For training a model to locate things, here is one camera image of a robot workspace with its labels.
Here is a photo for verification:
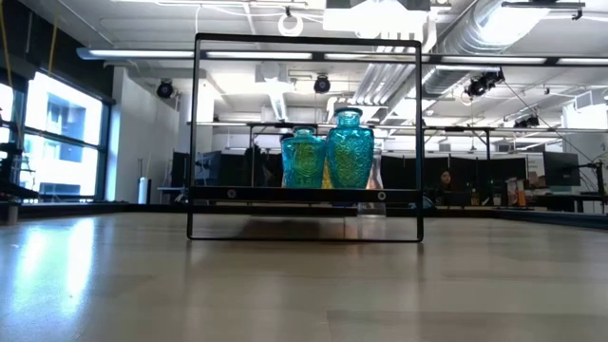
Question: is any orange object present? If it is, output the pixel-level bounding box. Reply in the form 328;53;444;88
505;178;523;206

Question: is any white ceiling ring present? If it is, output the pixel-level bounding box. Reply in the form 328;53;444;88
277;12;305;38

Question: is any dark background desk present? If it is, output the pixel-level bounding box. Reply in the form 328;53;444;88
536;191;608;214

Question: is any tall blue embossed glass vase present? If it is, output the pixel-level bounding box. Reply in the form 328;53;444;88
326;106;376;190

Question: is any silver ventilation duct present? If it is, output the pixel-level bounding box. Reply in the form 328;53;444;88
420;0;528;96

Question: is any wooden shelf black metal frame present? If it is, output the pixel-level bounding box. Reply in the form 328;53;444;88
187;32;426;243

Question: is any black aluminium table frame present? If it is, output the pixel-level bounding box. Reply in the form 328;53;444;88
0;199;608;232

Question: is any short blue embossed glass vase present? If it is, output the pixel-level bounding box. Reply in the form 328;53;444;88
280;125;328;190

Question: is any person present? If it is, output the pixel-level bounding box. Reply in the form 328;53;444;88
434;169;460;206
242;137;284;189

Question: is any black ceiling spotlight cluster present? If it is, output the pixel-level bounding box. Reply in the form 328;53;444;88
464;69;505;99

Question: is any clear flared glass vase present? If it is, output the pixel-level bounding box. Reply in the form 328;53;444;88
358;149;387;219

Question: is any white cylinder bin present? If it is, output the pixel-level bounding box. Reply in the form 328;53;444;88
137;176;152;205

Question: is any black equipment stand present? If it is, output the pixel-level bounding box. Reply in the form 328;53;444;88
0;142;39;224

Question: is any yellow hanging cable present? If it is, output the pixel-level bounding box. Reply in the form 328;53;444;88
47;12;61;76

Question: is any black computer monitor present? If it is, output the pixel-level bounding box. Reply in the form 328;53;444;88
543;150;581;187

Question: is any large window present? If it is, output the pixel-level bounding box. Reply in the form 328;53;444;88
0;70;115;203

